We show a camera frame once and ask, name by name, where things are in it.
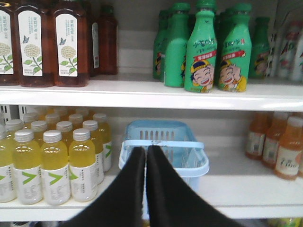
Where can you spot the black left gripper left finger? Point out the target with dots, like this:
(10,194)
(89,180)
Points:
(120,205)

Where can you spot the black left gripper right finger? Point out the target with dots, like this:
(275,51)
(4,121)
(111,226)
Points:
(172,203)

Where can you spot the light blue plastic basket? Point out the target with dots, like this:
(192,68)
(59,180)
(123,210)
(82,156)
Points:
(177,142)

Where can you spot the pale yellow drink bottle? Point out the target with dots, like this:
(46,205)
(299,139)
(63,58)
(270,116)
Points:
(55,168)
(26,167)
(105,130)
(82,164)

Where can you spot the white metal shelf unit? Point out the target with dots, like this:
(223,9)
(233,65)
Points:
(237,186)

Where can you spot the orange juice bottle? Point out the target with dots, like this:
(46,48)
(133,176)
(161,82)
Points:
(290,150)
(273,135)
(256,136)

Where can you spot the green cartoon milk bottle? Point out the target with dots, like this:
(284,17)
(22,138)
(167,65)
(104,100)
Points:
(201,50)
(236,52)

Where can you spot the brown jasmine tea bottle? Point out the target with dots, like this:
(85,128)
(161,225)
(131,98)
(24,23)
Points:
(35,44)
(71,36)

